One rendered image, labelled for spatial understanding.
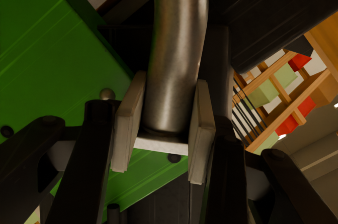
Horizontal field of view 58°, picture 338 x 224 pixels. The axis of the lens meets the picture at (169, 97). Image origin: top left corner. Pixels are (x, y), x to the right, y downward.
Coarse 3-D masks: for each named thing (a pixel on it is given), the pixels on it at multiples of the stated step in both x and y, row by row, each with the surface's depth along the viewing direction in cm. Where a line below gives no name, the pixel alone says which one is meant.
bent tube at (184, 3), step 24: (168, 0) 16; (192, 0) 15; (168, 24) 16; (192, 24) 16; (168, 48) 16; (192, 48) 16; (168, 72) 17; (192, 72) 17; (144, 96) 18; (168, 96) 17; (192, 96) 18; (144, 120) 18; (168, 120) 18; (144, 144) 18; (168, 144) 17
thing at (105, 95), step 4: (104, 88) 21; (108, 88) 21; (100, 92) 21; (104, 92) 21; (108, 92) 21; (112, 92) 21; (100, 96) 21; (104, 96) 21; (108, 96) 21; (112, 96) 21
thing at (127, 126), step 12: (144, 72) 19; (132, 84) 17; (144, 84) 17; (132, 96) 15; (120, 108) 13; (132, 108) 14; (120, 120) 13; (132, 120) 13; (120, 132) 13; (132, 132) 14; (120, 144) 13; (132, 144) 15; (120, 156) 14; (120, 168) 14
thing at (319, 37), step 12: (336, 12) 85; (324, 24) 86; (336, 24) 85; (312, 36) 87; (324, 36) 86; (336, 36) 86; (324, 48) 87; (336, 48) 86; (324, 60) 92; (336, 60) 86; (336, 72) 88
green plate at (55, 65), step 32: (0, 0) 19; (32, 0) 19; (64, 0) 19; (0, 32) 20; (32, 32) 20; (64, 32) 20; (96, 32) 20; (0, 64) 21; (32, 64) 20; (64, 64) 20; (96, 64) 20; (0, 96) 22; (32, 96) 21; (64, 96) 21; (96, 96) 21; (0, 128) 22; (160, 160) 22; (128, 192) 24
